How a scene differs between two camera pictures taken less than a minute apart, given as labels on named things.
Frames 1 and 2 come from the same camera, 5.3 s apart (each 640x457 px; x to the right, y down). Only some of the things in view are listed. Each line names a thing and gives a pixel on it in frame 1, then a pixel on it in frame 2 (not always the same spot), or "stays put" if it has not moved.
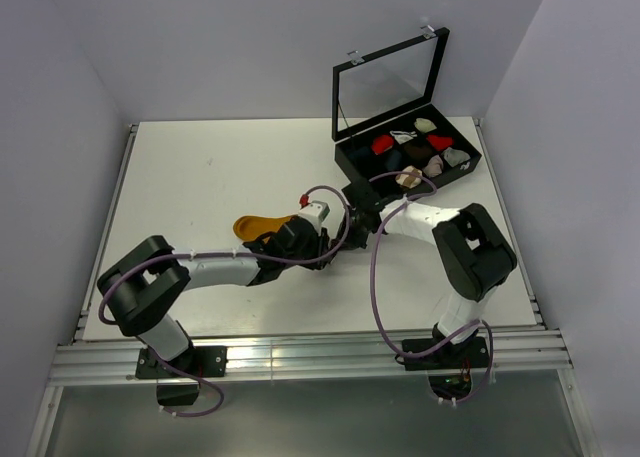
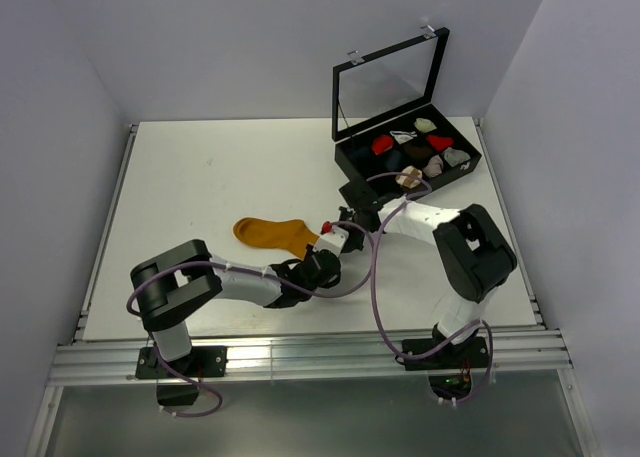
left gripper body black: (314, 247) → (309, 252)
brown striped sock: (408, 180) stays put
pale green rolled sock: (424, 125) stays put
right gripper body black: (357, 236) stays put
